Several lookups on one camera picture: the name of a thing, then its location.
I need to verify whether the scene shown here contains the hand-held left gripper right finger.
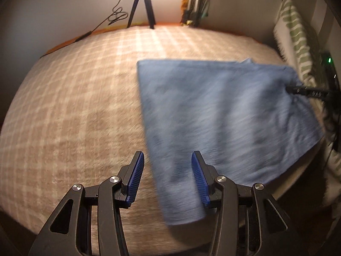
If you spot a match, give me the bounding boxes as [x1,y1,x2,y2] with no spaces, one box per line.
[191,151,311,256]

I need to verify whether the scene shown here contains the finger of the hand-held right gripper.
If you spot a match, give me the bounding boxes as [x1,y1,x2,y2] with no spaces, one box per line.
[286,85,332,102]

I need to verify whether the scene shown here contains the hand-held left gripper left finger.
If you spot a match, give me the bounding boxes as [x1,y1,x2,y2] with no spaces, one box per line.
[27,151,146,256]

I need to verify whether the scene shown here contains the light blue denim pants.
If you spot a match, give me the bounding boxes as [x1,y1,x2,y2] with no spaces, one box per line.
[136,57,324,226]

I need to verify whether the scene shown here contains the beige plaid blanket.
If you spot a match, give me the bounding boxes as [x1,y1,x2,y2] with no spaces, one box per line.
[0,25,324,246]

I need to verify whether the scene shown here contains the folded silver tripod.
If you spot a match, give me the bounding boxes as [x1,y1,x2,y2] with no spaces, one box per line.
[181,0,211,28]

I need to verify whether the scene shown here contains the small black tripod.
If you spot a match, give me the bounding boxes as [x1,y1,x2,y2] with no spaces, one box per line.
[126,0,156,30]

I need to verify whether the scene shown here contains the black power cable with switch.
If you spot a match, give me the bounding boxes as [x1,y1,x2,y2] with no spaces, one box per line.
[40,0,132,58]

